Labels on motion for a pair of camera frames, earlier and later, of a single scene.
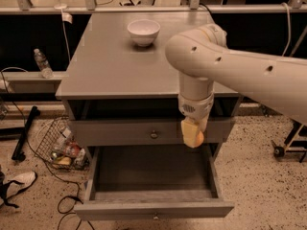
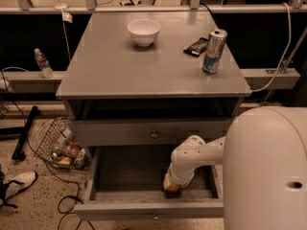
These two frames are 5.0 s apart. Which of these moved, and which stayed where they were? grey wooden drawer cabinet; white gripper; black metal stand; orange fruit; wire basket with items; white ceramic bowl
Moved: orange fruit; white gripper
Stayed: white ceramic bowl; black metal stand; wire basket with items; grey wooden drawer cabinet
